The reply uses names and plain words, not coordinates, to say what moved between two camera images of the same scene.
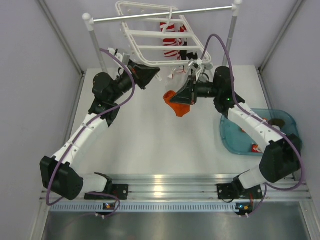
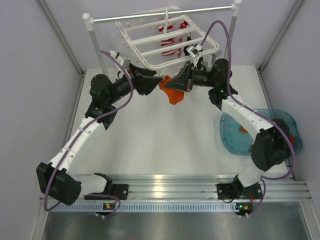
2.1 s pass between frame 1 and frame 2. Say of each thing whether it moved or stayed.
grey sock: moved
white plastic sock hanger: moved
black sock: moved
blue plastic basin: stayed
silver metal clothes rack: stayed
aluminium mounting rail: stayed
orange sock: moved
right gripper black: moved
